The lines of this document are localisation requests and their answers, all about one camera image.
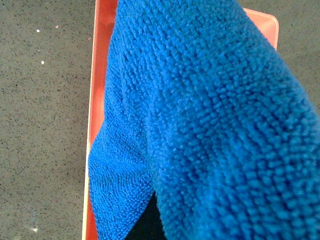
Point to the blue microfiber cloth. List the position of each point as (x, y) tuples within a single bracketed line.
[(202, 112)]

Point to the pink plastic box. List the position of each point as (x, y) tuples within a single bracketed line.
[(104, 20)]

